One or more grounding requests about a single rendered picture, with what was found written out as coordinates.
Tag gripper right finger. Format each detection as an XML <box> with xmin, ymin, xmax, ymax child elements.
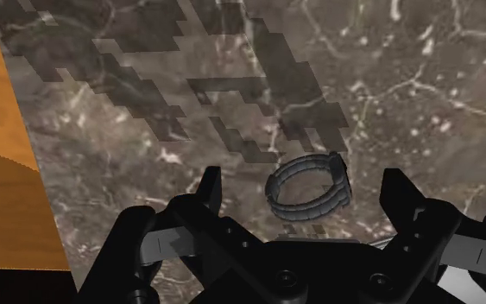
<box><xmin>379</xmin><ymin>168</ymin><xmax>486</xmax><ymax>304</ymax></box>

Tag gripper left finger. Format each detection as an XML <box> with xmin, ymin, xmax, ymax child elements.
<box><xmin>75</xmin><ymin>165</ymin><xmax>265</xmax><ymax>304</ymax></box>

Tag grey ribbed ring band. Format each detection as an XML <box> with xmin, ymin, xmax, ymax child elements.
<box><xmin>264</xmin><ymin>151</ymin><xmax>353</xmax><ymax>223</ymax></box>

